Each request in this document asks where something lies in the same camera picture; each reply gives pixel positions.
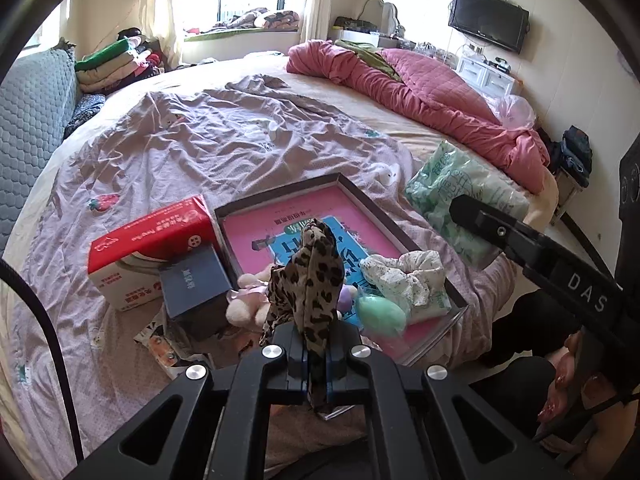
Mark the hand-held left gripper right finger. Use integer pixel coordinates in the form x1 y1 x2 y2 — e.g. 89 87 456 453
322 321 571 480

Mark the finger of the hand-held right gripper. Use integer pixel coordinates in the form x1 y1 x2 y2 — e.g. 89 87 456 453
449 195 557 272

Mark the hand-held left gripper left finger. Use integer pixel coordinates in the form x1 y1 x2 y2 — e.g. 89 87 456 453
65 321 313 480

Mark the leopard print cloth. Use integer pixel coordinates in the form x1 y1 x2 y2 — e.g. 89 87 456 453
259 218 347 413

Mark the brown framed pink tray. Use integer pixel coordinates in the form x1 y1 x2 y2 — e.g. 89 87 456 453
212 172 470 366

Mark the person's right hand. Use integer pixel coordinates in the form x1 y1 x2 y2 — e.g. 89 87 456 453
536 331 623 456

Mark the person's black trouser leg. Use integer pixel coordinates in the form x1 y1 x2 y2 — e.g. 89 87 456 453
470 287 586 441

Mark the green tissue pack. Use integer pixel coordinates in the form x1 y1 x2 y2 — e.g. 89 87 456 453
404 140 531 271

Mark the green egg-shaped plush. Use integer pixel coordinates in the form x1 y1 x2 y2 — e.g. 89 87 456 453
354 294 408 336

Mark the purple plush toy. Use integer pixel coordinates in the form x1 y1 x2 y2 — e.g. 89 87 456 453
336 284 358 318

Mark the cream plush bunny pink dress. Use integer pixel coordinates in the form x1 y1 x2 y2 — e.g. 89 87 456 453
225 262 281 328

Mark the white floral cloth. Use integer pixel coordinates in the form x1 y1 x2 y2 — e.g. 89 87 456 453
359 249 448 321

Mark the pile of jeans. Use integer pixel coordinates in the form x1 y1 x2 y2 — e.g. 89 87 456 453
547 126 593 188

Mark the clear plastic bag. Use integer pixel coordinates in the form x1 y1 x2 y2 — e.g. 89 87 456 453
487 92 537 131

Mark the blue book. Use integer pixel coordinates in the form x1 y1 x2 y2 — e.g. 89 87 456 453
267 215 381 311

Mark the dark blue box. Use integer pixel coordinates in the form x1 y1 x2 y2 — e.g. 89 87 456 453
159 246 242 343

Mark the colourful snack packet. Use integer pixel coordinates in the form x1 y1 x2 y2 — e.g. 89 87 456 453
134 305 213 381

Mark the pink quilt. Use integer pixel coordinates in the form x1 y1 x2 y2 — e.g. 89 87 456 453
286 39 551 196

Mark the white cabinet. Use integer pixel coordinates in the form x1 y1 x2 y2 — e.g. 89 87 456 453
456 55 523 97

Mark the red and white box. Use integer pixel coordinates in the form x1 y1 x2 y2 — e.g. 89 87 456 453
87 195 221 313

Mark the black television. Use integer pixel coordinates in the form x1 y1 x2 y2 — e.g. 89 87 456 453
447 0 530 53

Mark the olive green cloth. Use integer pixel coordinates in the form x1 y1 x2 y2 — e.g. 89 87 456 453
340 40 401 81

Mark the white framed mirror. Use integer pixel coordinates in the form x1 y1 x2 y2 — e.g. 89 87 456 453
361 0 401 36

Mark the lilac bed sheet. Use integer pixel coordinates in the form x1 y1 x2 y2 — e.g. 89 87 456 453
0 74 516 480

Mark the cream curtain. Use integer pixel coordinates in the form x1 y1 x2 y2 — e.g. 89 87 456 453
300 0 341 53
137 0 183 68

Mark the patterned blanket on windowsill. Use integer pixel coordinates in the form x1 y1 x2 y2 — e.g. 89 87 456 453
210 7 301 31

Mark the dark patterned cloth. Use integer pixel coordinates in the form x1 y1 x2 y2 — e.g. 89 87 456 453
62 92 107 141

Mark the pile of folded clothes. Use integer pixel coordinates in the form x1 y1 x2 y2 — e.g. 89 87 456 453
74 27 166 95

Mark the grey quilted headboard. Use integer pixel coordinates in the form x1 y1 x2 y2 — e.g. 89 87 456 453
0 45 81 256

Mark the black cable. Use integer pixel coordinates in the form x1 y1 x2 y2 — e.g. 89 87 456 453
0 260 85 466

